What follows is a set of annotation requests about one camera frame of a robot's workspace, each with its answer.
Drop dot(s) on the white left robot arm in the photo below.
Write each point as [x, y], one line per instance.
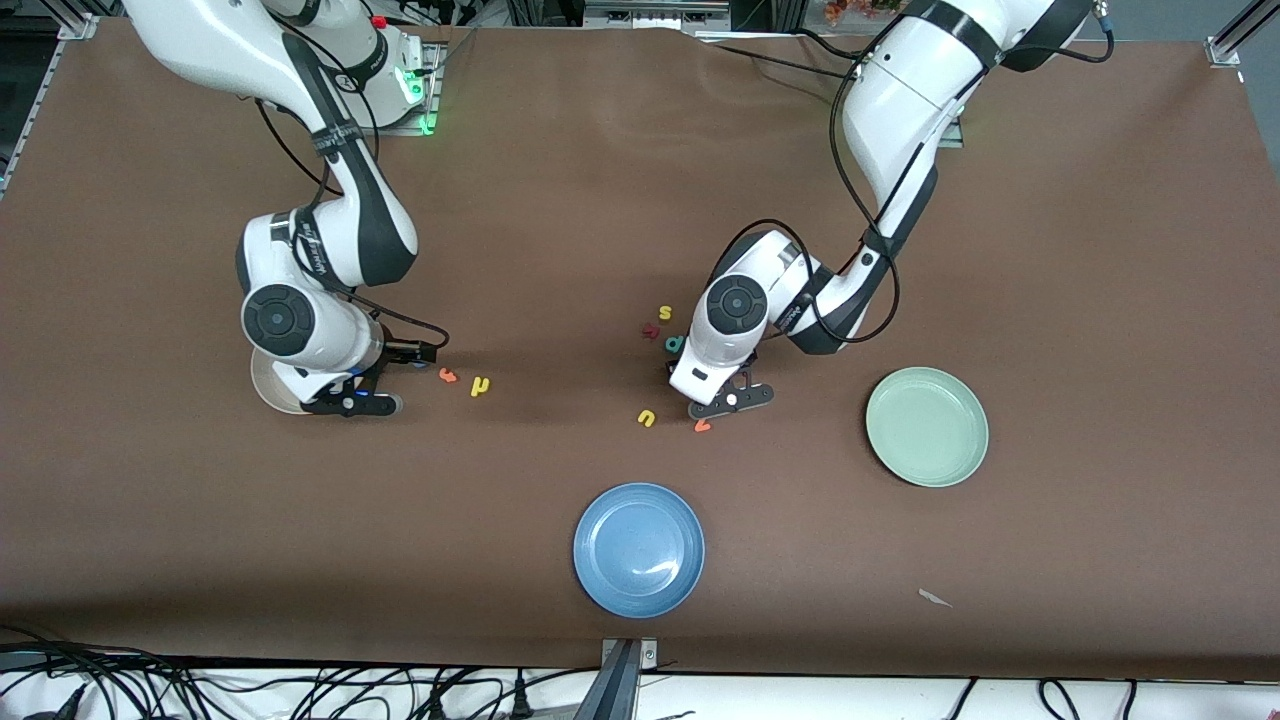
[900, 110]

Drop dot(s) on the white paper scrap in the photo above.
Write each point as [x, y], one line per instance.
[935, 598]

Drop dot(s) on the grey metal device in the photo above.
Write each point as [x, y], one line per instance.
[655, 12]

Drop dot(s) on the aluminium frame corner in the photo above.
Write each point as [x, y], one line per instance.
[1230, 35]

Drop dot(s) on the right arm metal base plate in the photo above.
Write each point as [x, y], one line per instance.
[432, 90]

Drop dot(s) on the beige brown plate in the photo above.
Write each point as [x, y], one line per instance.
[268, 390]

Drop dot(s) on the blue plate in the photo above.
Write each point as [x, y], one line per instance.
[638, 550]

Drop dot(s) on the aluminium frame rail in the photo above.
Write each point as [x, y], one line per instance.
[50, 100]

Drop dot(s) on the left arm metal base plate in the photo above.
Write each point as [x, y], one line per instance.
[957, 140]

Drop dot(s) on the yellow foam letter h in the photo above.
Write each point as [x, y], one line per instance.
[478, 390]

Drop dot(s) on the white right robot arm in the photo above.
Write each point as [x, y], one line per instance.
[200, 40]

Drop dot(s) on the pale green plate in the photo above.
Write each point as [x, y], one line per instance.
[927, 427]

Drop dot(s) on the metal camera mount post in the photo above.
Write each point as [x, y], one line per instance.
[615, 690]

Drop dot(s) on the orange artificial flowers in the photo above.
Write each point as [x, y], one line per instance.
[860, 8]

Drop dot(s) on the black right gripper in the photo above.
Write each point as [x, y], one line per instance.
[403, 352]

